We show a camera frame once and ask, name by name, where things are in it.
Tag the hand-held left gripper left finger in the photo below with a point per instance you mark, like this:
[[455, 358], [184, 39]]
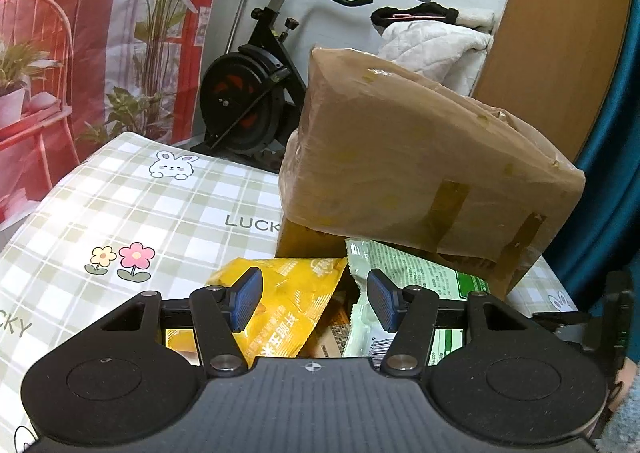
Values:
[[245, 298]]

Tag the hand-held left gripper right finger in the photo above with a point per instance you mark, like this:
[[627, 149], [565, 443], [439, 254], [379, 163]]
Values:
[[382, 303]]

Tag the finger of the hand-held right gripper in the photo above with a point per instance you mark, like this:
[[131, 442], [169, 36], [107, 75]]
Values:
[[565, 328]]

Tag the green snack packet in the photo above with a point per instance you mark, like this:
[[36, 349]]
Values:
[[425, 278]]

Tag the yellow snack packet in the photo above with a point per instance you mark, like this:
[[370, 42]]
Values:
[[295, 293]]

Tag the orange brown snack packet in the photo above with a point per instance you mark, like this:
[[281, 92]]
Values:
[[330, 333]]

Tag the plastic-lined cardboard box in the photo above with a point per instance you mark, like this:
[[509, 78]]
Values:
[[415, 158]]

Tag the person's right hand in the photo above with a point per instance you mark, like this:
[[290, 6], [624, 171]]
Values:
[[629, 383]]

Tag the teal curtain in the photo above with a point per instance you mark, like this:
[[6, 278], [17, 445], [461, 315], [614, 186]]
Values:
[[615, 183]]

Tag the checked printed tablecloth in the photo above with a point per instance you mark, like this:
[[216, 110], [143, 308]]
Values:
[[125, 213]]

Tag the black exercise bike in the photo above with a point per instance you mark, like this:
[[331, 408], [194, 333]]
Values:
[[250, 93]]

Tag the white quilted jacket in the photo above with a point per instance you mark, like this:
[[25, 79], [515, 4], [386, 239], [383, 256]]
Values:
[[435, 53]]

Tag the black and pink garment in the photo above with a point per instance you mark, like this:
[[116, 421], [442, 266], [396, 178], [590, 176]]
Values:
[[415, 13]]

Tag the wooden panel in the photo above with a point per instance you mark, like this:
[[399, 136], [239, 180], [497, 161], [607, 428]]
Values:
[[550, 33]]

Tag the red printed backdrop cloth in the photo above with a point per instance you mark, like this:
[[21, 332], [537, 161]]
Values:
[[75, 58]]

